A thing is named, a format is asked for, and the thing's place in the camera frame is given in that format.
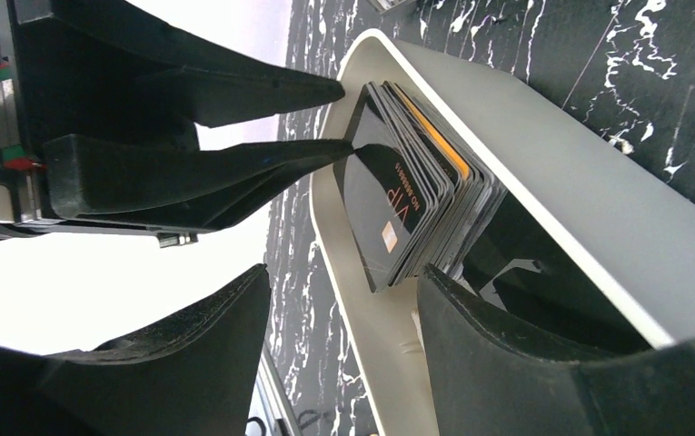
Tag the aluminium frame rail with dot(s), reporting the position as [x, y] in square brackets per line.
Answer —
[270, 412]

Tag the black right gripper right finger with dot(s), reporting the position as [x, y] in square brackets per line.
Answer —
[493, 373]

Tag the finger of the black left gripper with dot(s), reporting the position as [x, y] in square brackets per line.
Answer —
[186, 190]
[112, 53]

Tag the white plastic card tray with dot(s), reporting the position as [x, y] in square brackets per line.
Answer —
[629, 233]

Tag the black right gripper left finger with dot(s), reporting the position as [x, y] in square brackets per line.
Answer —
[190, 373]

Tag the single black VIP card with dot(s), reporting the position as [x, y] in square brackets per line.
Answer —
[518, 267]

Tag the black VIP card stack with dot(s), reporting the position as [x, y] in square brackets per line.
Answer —
[414, 192]

